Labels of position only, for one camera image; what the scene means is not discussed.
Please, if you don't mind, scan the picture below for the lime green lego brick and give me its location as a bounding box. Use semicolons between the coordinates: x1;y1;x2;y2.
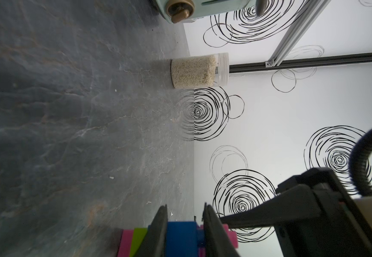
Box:
129;228;148;257

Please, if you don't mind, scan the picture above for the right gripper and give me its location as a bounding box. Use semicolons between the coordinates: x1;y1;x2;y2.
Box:
220;168;372;257

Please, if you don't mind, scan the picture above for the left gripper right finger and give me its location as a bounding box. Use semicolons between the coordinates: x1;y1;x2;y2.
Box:
203;203;239;257

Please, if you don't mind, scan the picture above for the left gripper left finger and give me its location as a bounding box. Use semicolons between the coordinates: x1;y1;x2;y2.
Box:
134;205;168;257

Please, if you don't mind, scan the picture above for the clear jar with grains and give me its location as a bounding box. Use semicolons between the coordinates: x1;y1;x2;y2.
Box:
171;53;230;89

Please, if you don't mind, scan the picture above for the mint green toaster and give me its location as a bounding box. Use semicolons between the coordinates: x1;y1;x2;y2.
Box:
151;0;268;24

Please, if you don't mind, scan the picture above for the pink lego brick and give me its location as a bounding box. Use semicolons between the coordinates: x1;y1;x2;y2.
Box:
117;230;134;257
197;224;239;257

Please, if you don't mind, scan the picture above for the long blue lego brick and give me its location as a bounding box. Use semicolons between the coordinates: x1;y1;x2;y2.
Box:
165;221;205;257

